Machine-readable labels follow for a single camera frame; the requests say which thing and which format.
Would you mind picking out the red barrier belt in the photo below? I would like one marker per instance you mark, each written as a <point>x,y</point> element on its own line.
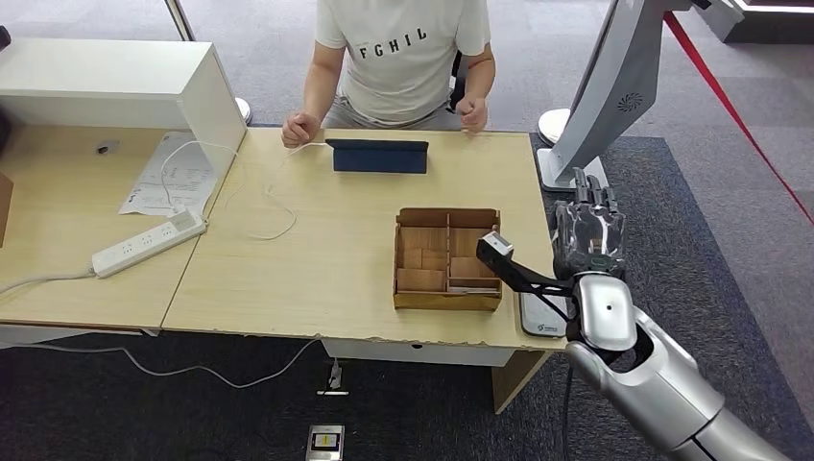
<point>731,108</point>

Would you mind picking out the stanchion with white base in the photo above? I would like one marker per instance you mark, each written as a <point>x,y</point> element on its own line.
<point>180,19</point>

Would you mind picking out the open floor outlet box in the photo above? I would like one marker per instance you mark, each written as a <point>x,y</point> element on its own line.
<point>335,378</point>

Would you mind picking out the white power strip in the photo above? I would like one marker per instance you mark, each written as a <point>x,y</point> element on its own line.
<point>137,245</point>

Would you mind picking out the wooden compartment box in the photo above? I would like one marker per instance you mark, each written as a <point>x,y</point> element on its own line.
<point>420,280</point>

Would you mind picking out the printed paper sheet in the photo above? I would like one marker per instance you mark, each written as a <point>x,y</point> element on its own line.
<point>149,184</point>

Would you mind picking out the dark lit platform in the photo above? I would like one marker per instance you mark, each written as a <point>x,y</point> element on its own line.
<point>776,25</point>

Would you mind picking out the white cabinet box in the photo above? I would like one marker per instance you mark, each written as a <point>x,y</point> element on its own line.
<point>95,70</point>

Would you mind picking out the silver floor socket plate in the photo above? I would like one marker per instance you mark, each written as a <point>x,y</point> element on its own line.
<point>324,442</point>

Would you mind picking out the dark blue tablet case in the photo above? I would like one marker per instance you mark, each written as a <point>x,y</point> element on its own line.
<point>381,159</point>

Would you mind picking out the white cards in box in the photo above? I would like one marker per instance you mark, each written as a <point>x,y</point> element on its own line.
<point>474,290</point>

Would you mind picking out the black object at edge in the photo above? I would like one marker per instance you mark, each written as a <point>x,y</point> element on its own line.
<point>4,37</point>

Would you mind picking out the wooden desk leg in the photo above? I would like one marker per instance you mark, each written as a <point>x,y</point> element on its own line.
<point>509,388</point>

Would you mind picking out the person's right hand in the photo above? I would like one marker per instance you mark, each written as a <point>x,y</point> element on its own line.
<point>300,129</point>

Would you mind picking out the white desk drawer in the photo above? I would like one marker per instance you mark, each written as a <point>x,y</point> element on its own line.
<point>381,352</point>

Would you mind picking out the grey card reader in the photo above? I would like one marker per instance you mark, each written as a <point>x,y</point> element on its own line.
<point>540,321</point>

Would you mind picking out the person's left hand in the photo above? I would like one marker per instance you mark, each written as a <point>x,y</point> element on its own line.
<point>474,114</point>

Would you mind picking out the person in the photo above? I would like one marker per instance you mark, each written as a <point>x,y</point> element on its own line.
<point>400,63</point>

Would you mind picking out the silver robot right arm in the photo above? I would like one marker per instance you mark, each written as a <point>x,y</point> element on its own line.
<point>661,382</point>

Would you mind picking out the black chair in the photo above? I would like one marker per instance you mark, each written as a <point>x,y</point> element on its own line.
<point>456,83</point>

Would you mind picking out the person's left forearm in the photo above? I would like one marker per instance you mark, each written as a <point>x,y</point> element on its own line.
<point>481,79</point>

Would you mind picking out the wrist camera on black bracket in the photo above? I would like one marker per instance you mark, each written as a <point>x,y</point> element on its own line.
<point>496,245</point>

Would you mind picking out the brown cardboard box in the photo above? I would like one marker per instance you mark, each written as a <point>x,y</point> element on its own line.
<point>5,210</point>

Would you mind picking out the silver kiosk monitor stand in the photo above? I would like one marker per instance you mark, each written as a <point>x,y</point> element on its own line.
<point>610,83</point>

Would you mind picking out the person's right forearm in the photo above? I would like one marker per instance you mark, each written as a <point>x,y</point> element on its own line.
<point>320,89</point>

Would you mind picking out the white round stanchion base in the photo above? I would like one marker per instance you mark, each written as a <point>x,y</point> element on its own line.
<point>552,127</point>

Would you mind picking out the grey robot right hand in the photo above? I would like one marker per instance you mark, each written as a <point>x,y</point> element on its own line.
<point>588,238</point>

